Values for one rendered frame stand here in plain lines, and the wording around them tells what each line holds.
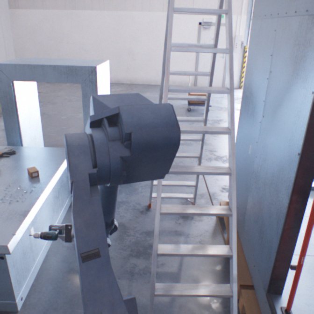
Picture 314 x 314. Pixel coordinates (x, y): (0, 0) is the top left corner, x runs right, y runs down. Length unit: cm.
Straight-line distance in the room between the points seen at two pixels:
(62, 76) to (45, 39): 850
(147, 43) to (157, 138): 1011
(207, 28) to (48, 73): 817
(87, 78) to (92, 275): 273
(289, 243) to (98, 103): 140
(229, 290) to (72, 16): 1080
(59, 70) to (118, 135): 252
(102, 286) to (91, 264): 9
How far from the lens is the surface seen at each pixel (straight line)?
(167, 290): 187
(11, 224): 248
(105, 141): 124
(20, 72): 388
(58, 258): 309
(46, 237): 225
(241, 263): 283
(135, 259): 299
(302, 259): 197
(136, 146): 121
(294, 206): 194
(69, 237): 232
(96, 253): 119
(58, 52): 1202
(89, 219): 119
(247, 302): 255
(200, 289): 190
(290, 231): 203
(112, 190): 175
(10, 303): 270
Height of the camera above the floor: 200
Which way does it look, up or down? 23 degrees down
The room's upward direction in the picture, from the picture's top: 2 degrees clockwise
